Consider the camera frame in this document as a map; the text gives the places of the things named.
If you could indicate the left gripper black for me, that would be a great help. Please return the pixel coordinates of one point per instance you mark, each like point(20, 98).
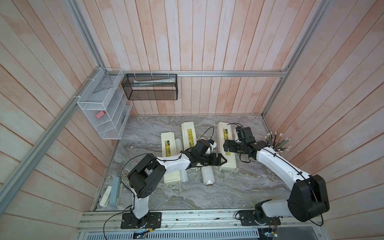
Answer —
point(213, 162)

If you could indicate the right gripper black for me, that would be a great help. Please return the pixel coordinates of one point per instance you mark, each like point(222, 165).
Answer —
point(231, 148)

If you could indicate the plastic wrap roll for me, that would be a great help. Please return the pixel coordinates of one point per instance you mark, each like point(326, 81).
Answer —
point(207, 171)
point(183, 173)

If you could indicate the cream dispenser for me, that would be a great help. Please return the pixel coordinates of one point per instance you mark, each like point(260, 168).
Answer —
point(189, 135)
point(169, 149)
point(225, 133)

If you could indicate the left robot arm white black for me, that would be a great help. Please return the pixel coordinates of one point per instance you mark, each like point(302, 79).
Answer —
point(147, 174)

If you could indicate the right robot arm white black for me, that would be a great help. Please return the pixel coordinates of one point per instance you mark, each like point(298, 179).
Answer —
point(308, 197)

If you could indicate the pencil holder with pencils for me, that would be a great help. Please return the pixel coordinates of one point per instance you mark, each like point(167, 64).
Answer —
point(277, 142)

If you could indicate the white and teal brush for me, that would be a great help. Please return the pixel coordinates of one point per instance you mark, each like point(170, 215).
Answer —
point(112, 195)

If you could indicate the pink eraser block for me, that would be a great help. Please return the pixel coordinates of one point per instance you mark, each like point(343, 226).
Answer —
point(100, 114)

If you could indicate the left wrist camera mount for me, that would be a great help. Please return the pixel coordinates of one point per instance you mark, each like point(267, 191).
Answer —
point(212, 143)

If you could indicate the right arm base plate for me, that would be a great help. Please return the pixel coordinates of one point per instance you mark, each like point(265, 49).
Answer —
point(256, 218)

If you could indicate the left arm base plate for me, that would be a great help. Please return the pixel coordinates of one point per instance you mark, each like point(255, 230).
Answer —
point(152, 220)

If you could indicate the black wire mesh basket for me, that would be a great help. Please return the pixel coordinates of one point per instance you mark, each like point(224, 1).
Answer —
point(151, 87)

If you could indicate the white wire mesh shelf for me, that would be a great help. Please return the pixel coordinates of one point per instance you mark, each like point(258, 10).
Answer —
point(103, 92)

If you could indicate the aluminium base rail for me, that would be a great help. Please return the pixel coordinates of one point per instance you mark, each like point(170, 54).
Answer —
point(172, 220)

